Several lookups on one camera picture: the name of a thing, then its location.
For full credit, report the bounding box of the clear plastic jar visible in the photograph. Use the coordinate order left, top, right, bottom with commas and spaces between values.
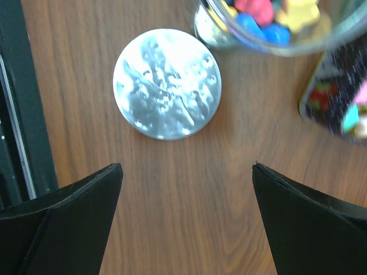
192, 1, 366, 57

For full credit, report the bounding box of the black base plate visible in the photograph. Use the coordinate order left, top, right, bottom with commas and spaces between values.
1, 1, 58, 209

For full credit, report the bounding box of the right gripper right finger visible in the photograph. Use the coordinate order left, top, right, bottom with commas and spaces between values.
252, 163, 366, 274

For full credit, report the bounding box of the white jar lid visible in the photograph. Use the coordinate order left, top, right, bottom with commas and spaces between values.
112, 28, 222, 140

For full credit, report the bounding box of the tray of paper stars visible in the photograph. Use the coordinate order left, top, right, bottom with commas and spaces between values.
298, 34, 366, 146

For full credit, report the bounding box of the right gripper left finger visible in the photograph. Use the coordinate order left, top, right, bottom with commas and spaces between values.
1, 163, 123, 274

